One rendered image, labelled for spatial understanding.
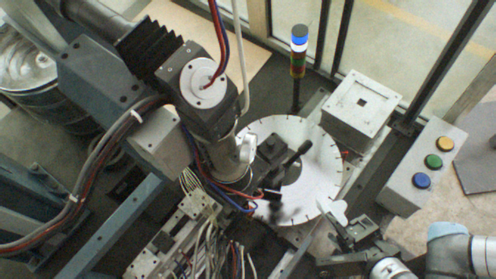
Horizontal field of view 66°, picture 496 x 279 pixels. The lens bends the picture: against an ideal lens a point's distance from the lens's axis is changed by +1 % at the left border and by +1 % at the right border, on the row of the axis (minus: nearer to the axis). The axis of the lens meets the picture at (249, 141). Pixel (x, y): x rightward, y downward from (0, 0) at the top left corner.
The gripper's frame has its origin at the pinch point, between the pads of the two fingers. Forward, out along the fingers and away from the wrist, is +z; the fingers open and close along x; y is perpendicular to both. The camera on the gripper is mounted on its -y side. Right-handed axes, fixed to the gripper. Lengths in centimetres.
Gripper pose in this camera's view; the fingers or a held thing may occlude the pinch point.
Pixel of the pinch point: (321, 218)
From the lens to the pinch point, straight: 95.9
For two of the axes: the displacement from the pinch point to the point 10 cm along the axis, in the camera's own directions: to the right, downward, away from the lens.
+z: -3.7, -4.0, 8.4
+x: -3.5, -7.8, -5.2
